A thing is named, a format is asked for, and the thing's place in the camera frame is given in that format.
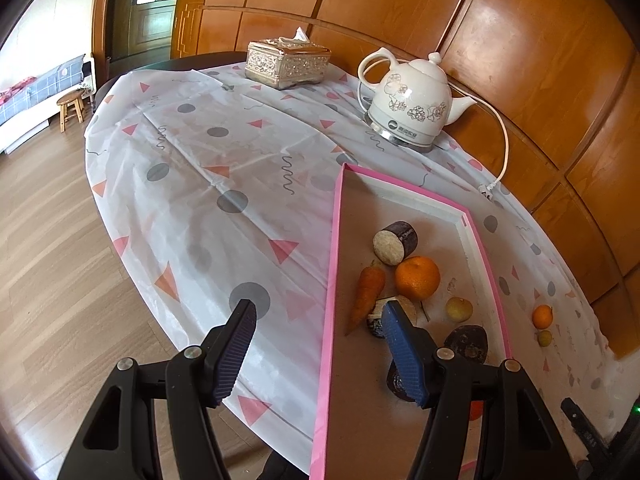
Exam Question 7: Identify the white kettle power cord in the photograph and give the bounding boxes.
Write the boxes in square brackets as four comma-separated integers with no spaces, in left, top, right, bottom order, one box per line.
[447,81,510,198]

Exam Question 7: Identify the dark wrinkled fruit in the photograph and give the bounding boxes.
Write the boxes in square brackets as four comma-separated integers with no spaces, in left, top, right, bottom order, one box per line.
[444,324,488,364]

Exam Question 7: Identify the orange mandarin with stem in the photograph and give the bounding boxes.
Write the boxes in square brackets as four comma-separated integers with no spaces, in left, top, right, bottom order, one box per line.
[394,256,440,320]

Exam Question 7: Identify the small yellow-green fruit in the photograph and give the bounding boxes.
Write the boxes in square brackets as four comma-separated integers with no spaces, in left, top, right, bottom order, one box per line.
[537,330,553,348]
[446,297,474,323]

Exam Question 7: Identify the patterned white tablecloth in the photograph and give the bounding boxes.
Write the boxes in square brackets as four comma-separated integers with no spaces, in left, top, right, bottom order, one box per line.
[85,64,637,469]

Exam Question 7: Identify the small red tomato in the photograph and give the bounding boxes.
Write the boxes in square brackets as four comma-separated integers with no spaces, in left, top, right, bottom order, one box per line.
[469,400,484,422]

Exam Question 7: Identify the small orange carrot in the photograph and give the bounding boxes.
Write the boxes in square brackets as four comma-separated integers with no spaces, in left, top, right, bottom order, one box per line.
[345,262,386,335]

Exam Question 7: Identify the pink shallow box tray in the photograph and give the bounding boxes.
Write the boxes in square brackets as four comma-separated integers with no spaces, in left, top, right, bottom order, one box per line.
[309,165,512,479]

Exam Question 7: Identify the dark round fruit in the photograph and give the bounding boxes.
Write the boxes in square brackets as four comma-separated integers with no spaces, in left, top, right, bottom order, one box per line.
[386,361,414,403]

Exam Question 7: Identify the blue plaid sofa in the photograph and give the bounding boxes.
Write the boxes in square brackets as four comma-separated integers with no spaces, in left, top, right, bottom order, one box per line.
[1,54,96,153]

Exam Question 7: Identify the small wooden stool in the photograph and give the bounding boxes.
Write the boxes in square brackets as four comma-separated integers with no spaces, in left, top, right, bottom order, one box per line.
[56,89,85,133]

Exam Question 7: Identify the white ceramic electric kettle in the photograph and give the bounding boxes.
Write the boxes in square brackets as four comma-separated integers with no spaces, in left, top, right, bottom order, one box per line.
[357,48,476,150]

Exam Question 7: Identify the ornate silver tissue box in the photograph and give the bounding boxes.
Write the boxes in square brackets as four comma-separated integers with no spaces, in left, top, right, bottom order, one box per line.
[245,27,331,90]

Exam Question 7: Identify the cut purple yam piece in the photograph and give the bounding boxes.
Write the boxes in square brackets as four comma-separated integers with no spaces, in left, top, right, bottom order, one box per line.
[372,220,419,266]

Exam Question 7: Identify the wooden glass door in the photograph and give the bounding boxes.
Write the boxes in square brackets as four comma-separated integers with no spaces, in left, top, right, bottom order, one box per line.
[105,0,177,66]

